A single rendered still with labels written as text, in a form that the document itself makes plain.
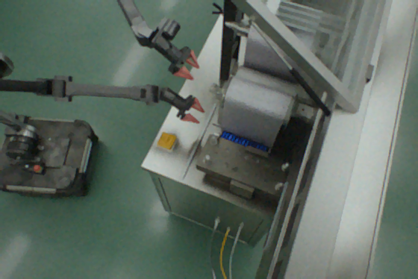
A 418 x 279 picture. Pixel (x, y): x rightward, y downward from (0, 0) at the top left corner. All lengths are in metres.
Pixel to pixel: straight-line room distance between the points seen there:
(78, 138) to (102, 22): 1.31
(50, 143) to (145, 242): 0.93
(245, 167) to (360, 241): 0.61
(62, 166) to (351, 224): 1.87
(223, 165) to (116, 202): 1.25
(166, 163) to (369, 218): 0.92
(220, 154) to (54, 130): 1.46
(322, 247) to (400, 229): 2.01
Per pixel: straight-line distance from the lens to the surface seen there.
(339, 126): 0.91
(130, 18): 1.38
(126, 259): 2.48
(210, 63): 1.91
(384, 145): 1.20
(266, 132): 1.44
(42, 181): 2.52
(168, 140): 1.65
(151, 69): 3.04
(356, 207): 1.09
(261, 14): 0.77
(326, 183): 0.84
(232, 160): 1.49
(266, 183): 1.48
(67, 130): 2.62
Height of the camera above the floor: 2.41
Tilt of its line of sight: 64 degrees down
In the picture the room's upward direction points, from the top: straight up
